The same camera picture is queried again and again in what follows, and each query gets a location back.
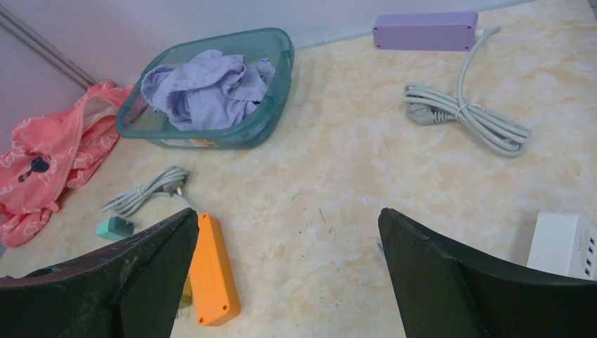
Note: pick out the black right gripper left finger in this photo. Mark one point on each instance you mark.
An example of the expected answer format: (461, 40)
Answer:
(130, 288)

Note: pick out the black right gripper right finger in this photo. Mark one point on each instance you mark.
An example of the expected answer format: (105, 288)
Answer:
(444, 288)

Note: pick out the orange power strip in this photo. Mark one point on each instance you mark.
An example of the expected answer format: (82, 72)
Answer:
(214, 291)

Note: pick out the yellow plug adapter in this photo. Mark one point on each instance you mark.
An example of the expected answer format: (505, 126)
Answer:
(186, 297)

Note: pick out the teal blue plug adapter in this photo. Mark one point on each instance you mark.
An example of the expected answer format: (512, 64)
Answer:
(114, 229)

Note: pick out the white power strip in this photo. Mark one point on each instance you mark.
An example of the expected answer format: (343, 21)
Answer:
(564, 244)

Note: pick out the pink printed garment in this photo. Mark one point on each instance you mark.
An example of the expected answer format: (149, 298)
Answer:
(52, 154)

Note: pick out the lavender cloth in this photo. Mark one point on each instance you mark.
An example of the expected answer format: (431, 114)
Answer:
(213, 91)

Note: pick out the teal plastic basket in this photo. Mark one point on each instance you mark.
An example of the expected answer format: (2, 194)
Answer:
(136, 119)

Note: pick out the purple power strip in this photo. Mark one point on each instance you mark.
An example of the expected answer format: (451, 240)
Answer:
(446, 31)

